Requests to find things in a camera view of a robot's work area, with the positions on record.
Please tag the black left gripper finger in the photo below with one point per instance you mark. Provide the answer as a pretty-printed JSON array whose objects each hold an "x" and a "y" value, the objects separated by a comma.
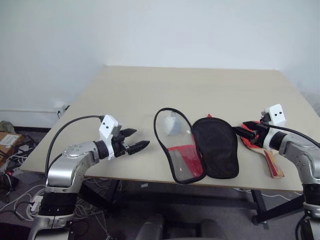
[
  {"x": 138, "y": 147},
  {"x": 130, "y": 132}
]

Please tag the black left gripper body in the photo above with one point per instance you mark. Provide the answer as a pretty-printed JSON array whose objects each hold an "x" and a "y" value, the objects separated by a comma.
[{"x": 121, "y": 146}]

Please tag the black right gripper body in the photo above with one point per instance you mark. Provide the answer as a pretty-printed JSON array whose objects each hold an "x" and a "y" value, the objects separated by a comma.
[{"x": 260, "y": 136}]

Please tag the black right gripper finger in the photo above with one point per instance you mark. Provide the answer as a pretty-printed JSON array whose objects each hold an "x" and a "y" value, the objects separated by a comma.
[
  {"x": 252, "y": 125},
  {"x": 245, "y": 132}
]

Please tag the red table tennis paddle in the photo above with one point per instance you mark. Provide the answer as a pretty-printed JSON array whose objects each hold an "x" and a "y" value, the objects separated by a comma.
[{"x": 275, "y": 167}]

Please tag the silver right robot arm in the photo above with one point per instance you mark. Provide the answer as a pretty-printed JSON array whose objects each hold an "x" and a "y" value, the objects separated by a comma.
[{"x": 300, "y": 155}]

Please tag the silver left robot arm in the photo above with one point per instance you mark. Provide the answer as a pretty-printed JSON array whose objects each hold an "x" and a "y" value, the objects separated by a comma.
[{"x": 63, "y": 170}]

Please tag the grey rounded shape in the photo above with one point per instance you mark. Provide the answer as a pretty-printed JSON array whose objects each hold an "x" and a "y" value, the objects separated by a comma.
[{"x": 150, "y": 228}]

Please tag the white power adapter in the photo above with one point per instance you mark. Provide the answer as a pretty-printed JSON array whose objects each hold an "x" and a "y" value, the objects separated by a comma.
[{"x": 35, "y": 203}]

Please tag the brown cardboard box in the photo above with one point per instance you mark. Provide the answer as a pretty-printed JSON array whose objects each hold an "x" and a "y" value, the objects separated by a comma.
[{"x": 8, "y": 140}]

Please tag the olive green bag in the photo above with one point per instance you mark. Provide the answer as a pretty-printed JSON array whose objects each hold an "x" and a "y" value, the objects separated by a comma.
[{"x": 5, "y": 126}]

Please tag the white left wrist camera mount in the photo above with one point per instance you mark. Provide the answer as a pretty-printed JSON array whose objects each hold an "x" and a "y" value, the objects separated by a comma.
[{"x": 108, "y": 126}]

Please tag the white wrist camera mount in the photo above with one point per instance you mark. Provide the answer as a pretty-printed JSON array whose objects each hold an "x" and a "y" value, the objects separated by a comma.
[
  {"x": 276, "y": 115},
  {"x": 108, "y": 126}
]

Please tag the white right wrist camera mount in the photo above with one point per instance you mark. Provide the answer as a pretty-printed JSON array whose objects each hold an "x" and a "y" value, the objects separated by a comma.
[{"x": 276, "y": 115}]

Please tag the black metal table frame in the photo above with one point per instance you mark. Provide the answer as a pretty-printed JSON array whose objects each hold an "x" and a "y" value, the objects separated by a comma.
[{"x": 260, "y": 205}]

